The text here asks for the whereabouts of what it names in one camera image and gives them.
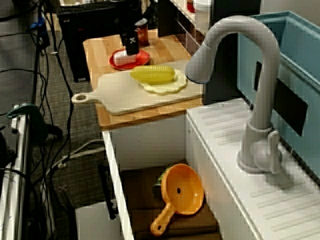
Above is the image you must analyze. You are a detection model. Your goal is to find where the teal plastic bin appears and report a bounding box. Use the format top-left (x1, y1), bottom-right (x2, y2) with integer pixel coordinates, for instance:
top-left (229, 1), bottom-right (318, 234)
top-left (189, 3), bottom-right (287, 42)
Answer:
top-left (236, 10), bottom-right (320, 191)

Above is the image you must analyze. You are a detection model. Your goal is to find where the red round plate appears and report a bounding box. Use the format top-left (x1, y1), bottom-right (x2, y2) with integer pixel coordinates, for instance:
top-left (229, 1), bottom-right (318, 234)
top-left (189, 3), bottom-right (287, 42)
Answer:
top-left (109, 48), bottom-right (151, 71)

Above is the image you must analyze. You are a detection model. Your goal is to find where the red rind toy cheese wedge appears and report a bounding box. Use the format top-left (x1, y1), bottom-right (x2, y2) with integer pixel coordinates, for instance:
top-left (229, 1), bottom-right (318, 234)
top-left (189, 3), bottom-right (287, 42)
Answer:
top-left (113, 49), bottom-right (137, 67)

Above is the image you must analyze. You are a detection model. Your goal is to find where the blue cable connector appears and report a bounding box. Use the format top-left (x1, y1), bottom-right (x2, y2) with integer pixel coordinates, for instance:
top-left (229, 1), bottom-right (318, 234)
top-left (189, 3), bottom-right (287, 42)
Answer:
top-left (29, 16), bottom-right (46, 31)

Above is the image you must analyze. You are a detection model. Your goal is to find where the grey toy faucet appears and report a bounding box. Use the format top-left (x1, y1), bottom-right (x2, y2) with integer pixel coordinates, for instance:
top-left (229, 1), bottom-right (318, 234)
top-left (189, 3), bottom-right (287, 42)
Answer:
top-left (184, 15), bottom-right (285, 175)

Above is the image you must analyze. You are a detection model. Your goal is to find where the white cable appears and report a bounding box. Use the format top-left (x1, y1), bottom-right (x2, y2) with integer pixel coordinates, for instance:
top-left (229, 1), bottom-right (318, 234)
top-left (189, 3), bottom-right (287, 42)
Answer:
top-left (45, 139), bottom-right (106, 176)

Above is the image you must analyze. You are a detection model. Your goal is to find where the black cabinet handle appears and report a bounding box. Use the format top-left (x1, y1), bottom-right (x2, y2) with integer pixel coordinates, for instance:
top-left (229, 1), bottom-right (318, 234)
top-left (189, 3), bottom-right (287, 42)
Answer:
top-left (97, 162), bottom-right (120, 221)

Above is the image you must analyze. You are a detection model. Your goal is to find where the light wooden cutting board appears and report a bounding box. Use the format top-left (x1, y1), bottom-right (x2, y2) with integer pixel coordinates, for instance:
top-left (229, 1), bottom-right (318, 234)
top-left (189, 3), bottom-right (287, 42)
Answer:
top-left (71, 58), bottom-right (205, 117)

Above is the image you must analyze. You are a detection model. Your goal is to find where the white metal frame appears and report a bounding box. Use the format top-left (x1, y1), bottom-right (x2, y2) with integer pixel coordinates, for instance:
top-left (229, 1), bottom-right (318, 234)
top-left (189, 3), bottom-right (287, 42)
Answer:
top-left (0, 107), bottom-right (31, 240)

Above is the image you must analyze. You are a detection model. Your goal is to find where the brown beans can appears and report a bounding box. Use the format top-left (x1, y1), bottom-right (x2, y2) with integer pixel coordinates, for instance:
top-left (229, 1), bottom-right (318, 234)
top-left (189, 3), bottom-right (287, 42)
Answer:
top-left (134, 18), bottom-right (150, 47)

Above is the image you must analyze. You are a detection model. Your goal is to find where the pale yellow scalloped plate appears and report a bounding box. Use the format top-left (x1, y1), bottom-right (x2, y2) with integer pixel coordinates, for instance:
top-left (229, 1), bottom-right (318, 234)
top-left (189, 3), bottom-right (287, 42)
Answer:
top-left (138, 68), bottom-right (189, 96)

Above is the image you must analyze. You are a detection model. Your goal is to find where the yellow toy corn cob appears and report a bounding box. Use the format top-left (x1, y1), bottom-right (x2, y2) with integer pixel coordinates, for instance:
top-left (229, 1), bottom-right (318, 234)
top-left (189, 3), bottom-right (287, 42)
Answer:
top-left (129, 65), bottom-right (176, 85)

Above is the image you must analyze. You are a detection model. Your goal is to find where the white toy sink basin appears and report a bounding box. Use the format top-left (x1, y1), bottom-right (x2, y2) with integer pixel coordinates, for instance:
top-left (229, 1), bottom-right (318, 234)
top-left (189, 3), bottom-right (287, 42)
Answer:
top-left (101, 97), bottom-right (320, 240)

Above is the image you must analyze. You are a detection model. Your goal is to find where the black cable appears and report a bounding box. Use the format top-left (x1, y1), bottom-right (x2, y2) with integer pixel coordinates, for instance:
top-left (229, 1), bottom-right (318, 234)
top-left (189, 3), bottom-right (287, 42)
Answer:
top-left (45, 0), bottom-right (75, 181)
top-left (0, 68), bottom-right (50, 126)

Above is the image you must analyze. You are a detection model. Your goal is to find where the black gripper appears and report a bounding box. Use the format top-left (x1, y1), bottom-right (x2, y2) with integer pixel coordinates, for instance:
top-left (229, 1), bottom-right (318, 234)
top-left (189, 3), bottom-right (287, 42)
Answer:
top-left (115, 14), bottom-right (149, 56)

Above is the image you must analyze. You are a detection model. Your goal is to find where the orange toy strainer with handle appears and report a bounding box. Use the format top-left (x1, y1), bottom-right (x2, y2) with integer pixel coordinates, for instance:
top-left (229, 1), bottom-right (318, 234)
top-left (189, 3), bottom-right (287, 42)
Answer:
top-left (149, 163), bottom-right (205, 237)

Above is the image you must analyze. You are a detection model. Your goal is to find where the black computer tower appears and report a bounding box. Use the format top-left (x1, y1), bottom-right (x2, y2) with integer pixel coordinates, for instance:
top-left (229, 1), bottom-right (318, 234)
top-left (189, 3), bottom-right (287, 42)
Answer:
top-left (57, 4), bottom-right (121, 83)

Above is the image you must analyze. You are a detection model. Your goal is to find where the white cup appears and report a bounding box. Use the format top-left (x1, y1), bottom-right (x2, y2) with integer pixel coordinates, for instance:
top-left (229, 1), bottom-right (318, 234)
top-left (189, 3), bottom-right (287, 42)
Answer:
top-left (193, 0), bottom-right (213, 32)

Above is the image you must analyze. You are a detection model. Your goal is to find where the green toy can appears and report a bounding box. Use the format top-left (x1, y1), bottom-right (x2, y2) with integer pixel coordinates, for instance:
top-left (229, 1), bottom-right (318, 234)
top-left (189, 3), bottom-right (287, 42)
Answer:
top-left (152, 167), bottom-right (173, 199)

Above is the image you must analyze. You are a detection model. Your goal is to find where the red and yellow bottle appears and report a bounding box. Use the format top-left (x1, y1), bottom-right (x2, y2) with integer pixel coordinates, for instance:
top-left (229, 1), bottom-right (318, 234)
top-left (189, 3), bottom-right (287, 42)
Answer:
top-left (185, 0), bottom-right (196, 14)

